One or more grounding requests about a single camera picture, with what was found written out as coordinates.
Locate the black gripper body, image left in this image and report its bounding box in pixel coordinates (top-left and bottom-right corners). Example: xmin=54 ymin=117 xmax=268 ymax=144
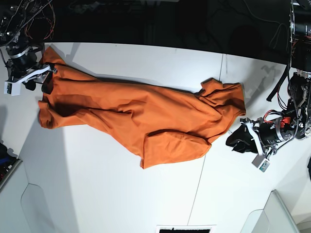
xmin=6 ymin=46 xmax=57 ymax=84

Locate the grey tool tray, left edge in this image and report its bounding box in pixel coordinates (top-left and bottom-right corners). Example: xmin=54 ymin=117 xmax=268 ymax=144
xmin=0 ymin=140 xmax=22 ymax=190

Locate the orange t-shirt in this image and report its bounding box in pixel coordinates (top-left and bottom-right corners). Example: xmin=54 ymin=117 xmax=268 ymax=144
xmin=38 ymin=48 xmax=246 ymax=169

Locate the white framed black panel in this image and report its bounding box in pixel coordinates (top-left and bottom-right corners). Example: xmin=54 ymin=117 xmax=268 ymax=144
xmin=155 ymin=225 xmax=217 ymax=233

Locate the grey box, bottom right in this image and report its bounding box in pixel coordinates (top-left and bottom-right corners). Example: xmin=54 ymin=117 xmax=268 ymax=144
xmin=241 ymin=190 xmax=299 ymax=233

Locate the white wrist camera, image right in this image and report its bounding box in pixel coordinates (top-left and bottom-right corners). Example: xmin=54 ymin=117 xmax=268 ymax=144
xmin=252 ymin=155 xmax=270 ymax=172

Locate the white wrist camera, image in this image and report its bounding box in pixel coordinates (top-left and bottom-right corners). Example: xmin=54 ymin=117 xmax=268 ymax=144
xmin=252 ymin=155 xmax=270 ymax=172
xmin=4 ymin=81 xmax=21 ymax=96

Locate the white wrist camera, image left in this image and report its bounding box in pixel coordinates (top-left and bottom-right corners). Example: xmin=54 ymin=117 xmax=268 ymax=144
xmin=4 ymin=81 xmax=21 ymax=96

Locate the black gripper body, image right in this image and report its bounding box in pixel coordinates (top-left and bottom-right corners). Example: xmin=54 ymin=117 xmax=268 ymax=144
xmin=240 ymin=117 xmax=295 ymax=158

